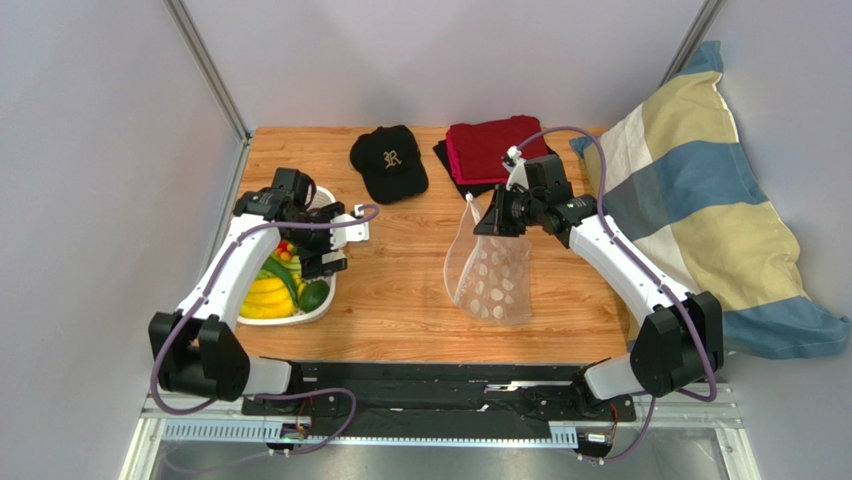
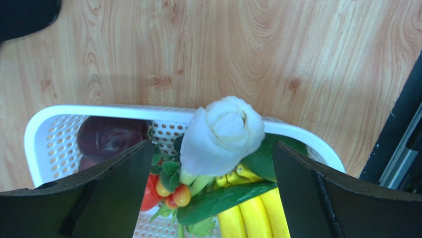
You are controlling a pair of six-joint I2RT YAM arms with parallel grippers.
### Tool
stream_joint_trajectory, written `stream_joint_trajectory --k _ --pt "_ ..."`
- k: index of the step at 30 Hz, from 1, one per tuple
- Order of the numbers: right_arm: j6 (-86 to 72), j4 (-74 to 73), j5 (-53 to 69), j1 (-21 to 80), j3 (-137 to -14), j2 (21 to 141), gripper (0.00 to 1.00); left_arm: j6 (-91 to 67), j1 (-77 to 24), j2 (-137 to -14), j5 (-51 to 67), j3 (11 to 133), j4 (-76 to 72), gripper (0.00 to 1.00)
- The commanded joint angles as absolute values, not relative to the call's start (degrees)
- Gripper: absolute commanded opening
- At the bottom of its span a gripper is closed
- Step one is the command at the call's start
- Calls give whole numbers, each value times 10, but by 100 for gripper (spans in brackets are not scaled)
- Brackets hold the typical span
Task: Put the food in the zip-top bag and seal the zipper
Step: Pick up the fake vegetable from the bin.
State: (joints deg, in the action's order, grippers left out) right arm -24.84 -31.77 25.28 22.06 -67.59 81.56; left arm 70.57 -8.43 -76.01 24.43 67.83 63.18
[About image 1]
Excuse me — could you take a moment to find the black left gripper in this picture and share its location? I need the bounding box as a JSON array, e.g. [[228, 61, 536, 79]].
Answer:
[[283, 203, 347, 280]]

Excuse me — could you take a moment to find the clear polka dot zip bag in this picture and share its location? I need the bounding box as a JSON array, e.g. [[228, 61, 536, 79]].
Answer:
[[443, 193, 532, 325]]

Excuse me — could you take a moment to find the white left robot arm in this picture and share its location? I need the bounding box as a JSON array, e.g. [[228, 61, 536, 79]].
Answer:
[[148, 168, 372, 403]]

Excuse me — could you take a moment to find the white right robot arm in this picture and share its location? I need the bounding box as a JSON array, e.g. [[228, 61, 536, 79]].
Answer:
[[474, 147, 724, 405]]

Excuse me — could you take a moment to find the green avocado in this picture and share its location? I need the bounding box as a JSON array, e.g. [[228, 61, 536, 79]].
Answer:
[[298, 279, 331, 313]]

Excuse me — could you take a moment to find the green chili pepper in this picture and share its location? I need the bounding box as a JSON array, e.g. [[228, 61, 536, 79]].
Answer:
[[263, 258, 299, 307]]

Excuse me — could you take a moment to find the black folded cloth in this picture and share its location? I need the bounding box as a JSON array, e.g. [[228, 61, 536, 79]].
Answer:
[[433, 137, 521, 197]]

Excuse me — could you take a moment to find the yellow banana bunch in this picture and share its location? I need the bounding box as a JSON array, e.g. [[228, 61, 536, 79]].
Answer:
[[240, 277, 298, 320]]

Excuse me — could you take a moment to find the white perforated plastic basket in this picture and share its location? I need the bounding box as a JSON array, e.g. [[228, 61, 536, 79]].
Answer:
[[236, 185, 347, 327]]

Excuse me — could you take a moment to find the dark red folded cloth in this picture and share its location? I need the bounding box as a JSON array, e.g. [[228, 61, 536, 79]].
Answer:
[[445, 115, 542, 185]]

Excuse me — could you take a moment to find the black baseball cap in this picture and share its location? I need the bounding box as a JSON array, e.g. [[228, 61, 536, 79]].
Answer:
[[349, 125, 429, 205]]

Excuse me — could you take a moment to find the blue yellow striped pillow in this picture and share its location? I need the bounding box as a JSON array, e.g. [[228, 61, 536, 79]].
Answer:
[[571, 41, 851, 360]]

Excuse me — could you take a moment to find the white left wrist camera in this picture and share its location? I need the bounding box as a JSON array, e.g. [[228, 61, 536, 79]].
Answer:
[[329, 204, 370, 250]]

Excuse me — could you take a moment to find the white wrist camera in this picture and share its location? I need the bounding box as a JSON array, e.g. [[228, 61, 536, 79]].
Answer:
[[329, 204, 370, 250], [502, 146, 529, 191]]

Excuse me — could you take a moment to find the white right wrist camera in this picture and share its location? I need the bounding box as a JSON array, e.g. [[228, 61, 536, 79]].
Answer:
[[502, 146, 529, 191]]

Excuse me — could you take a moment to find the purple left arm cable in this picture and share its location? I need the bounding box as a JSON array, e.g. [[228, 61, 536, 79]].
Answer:
[[148, 203, 381, 417]]

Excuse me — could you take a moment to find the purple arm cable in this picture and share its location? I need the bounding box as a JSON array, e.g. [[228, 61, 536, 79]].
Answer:
[[148, 203, 381, 417], [515, 126, 719, 404]]

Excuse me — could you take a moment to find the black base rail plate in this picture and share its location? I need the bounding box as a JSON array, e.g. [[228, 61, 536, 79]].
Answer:
[[241, 361, 637, 440]]

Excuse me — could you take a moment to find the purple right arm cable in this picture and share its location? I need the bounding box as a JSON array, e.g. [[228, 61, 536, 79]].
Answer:
[[515, 126, 719, 404]]

